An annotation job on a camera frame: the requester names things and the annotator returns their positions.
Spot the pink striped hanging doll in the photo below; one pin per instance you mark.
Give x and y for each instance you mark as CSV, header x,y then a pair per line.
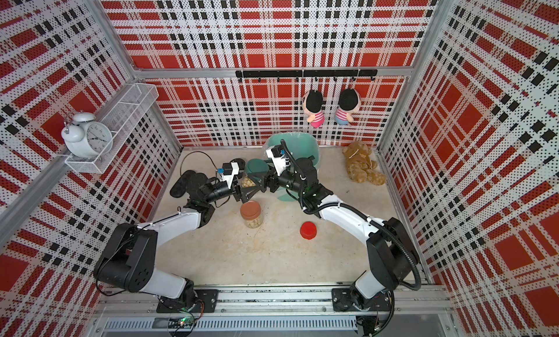
x,y
313,108

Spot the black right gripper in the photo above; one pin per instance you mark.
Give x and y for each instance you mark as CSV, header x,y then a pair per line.
x,y
266,178

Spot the blue striped hanging doll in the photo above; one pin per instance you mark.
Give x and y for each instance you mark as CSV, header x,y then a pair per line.
x,y
348,105

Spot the green lid peanut jar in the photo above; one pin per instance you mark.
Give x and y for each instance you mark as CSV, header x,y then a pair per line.
x,y
247,184

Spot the tan teddy bear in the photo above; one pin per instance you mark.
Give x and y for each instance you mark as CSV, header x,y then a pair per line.
x,y
359,165

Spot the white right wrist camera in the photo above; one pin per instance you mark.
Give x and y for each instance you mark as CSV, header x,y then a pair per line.
x,y
280,160

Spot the metal base rail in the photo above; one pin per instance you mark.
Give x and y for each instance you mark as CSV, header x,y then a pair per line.
x,y
283,310

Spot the clear plastic bin liner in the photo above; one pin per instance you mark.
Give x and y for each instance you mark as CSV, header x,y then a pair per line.
x,y
291,166

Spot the green plastic trash bin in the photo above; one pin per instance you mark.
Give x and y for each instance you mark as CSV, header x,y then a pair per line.
x,y
301,145

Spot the white wire mesh shelf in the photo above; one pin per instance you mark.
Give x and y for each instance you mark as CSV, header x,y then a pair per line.
x,y
122,118

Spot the orange lid peanut jar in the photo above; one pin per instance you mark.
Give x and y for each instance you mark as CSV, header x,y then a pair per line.
x,y
251,214

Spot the dark green jar lid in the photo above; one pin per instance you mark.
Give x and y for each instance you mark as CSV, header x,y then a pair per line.
x,y
257,168

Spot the black wall hook rail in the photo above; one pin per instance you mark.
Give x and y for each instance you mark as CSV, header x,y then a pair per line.
x,y
305,73

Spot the white round device black top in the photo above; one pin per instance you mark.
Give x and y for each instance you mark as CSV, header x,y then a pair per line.
x,y
240,162

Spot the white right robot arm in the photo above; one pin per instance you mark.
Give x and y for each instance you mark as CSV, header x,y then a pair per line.
x,y
392,259

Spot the green circuit board with wires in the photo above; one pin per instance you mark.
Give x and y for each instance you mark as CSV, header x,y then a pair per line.
x,y
183,326

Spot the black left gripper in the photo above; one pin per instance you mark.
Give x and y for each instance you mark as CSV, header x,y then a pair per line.
x,y
242,193

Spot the white twin-bell alarm clock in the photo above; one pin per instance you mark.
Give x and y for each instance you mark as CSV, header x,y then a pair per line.
x,y
85,137

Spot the red jar lid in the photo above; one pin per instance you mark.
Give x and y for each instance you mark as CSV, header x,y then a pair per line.
x,y
308,230

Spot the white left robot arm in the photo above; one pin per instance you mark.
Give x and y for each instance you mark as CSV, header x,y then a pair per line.
x,y
128,261

